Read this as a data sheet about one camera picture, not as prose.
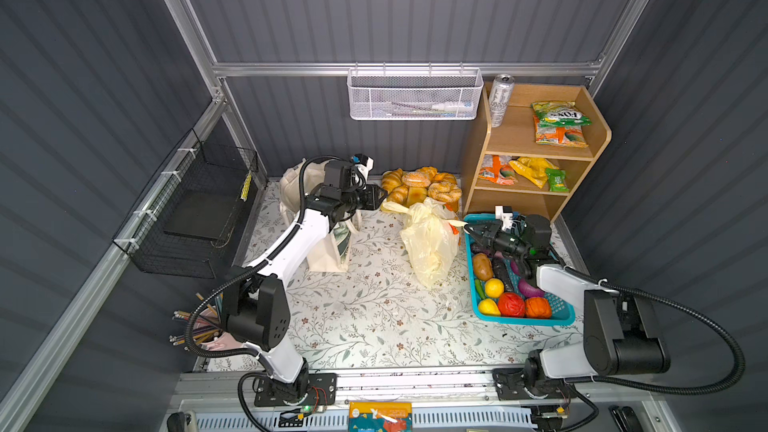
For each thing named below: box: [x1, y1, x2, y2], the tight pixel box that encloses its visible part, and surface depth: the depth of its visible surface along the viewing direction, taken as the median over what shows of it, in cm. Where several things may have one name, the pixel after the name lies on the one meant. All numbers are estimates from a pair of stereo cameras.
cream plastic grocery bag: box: [380, 197, 468, 290], surface depth 88 cm
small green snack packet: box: [546, 168, 570, 192], surface depth 96 cm
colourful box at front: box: [348, 402, 413, 432], surface depth 71 cm
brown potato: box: [473, 252, 493, 282], surface depth 92 cm
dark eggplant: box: [492, 257, 514, 292], surface depth 93 cm
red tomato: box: [497, 292, 525, 318], surface depth 82 cm
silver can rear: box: [489, 73, 515, 128], surface depth 84 cm
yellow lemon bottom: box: [478, 298, 501, 316], surface depth 84 cm
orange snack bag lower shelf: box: [478, 154, 518, 185], surface depth 98 cm
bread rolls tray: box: [381, 166, 462, 213], surface depth 114 cm
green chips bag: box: [530, 101, 593, 128], surface depth 88 cm
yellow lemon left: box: [485, 278, 505, 298], surface depth 88 cm
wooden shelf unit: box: [463, 83, 612, 222], surface depth 94 cm
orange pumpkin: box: [524, 297, 551, 319], surface depth 82 cm
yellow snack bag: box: [508, 157, 560, 189], surface depth 98 cm
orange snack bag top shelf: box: [534, 116, 589, 148], surface depth 86 cm
